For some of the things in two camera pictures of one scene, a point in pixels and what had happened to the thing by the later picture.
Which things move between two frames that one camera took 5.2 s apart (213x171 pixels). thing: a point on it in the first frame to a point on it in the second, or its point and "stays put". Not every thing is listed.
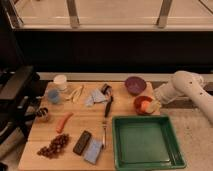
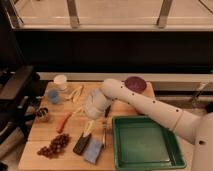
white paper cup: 60,80 stays put
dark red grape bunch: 55,148 stays put
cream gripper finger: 155,106 to 90,124
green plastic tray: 146,142 stays put
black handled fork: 108,107 stays put
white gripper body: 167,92 to 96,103
